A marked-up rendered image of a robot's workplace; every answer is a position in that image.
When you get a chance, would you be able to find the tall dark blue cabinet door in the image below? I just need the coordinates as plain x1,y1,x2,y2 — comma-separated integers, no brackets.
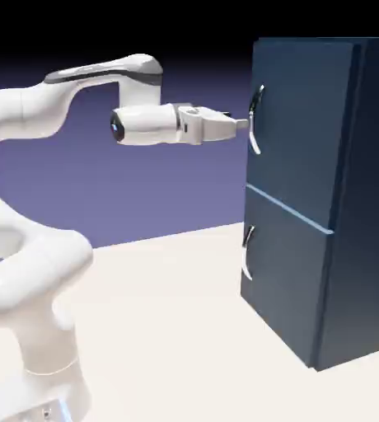
246,39,355,231

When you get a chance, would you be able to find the short curved silver handle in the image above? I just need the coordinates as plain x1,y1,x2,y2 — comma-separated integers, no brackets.
241,225,255,282

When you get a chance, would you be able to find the dark blue cabinet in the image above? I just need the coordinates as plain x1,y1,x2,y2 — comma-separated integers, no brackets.
240,36,379,373

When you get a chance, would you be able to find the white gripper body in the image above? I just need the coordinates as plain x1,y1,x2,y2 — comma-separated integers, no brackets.
200,105,239,143

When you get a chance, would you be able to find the short dark blue cabinet door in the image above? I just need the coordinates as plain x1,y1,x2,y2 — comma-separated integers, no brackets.
240,186,333,368

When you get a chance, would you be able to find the long curved silver handle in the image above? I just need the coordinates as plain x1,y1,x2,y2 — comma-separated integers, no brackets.
247,84,265,156

